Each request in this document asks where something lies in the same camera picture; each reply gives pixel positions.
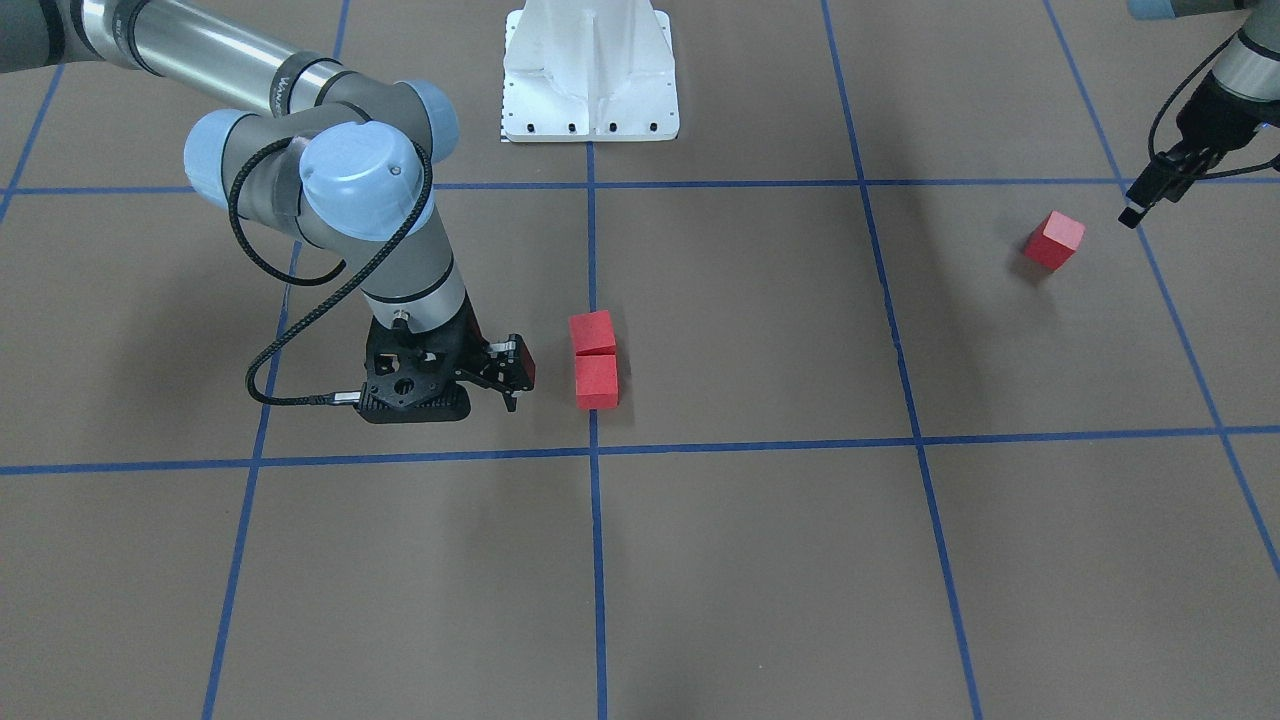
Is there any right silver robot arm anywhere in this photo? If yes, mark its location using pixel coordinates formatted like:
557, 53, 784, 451
3, 1, 536, 424

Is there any white camera stand pillar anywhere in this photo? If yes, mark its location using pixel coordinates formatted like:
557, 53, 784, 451
500, 1, 681, 143

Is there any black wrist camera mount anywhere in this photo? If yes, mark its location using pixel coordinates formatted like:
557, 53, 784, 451
355, 350, 471, 424

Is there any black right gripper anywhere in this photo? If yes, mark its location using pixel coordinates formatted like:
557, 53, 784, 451
366, 310, 536, 413

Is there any black braided camera cable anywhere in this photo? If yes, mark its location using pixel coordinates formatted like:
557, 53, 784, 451
227, 136, 435, 407

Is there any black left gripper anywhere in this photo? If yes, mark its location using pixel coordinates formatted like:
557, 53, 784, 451
1117, 78, 1274, 229

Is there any red block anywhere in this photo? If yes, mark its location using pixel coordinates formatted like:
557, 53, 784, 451
573, 354, 621, 410
570, 310, 618, 357
1021, 210, 1085, 272

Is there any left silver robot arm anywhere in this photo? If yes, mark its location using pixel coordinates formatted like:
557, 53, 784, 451
1117, 1, 1279, 229

